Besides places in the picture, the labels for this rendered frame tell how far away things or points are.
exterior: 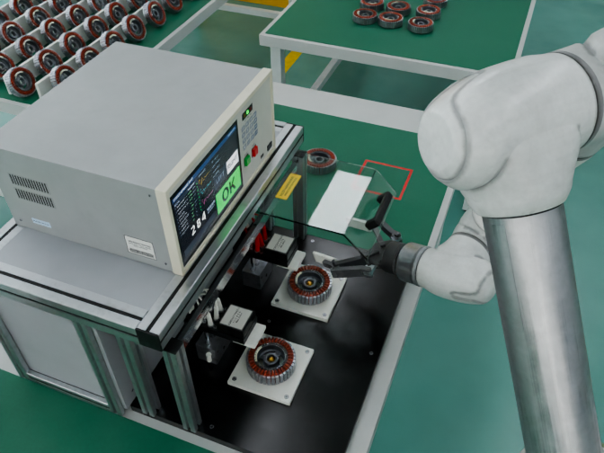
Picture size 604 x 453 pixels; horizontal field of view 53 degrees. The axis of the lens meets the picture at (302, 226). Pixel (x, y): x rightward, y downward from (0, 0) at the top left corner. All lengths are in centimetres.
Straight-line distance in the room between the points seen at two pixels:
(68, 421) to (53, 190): 53
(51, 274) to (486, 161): 83
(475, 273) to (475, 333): 128
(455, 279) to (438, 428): 107
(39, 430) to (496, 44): 225
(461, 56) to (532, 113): 195
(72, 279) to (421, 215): 103
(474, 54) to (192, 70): 160
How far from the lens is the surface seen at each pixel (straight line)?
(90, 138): 118
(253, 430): 134
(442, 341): 247
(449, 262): 128
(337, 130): 214
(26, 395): 154
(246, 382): 139
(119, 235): 117
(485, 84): 74
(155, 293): 113
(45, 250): 128
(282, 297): 153
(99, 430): 143
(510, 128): 72
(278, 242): 147
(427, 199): 188
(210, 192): 116
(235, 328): 130
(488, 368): 244
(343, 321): 150
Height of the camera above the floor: 195
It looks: 43 degrees down
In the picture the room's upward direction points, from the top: 1 degrees counter-clockwise
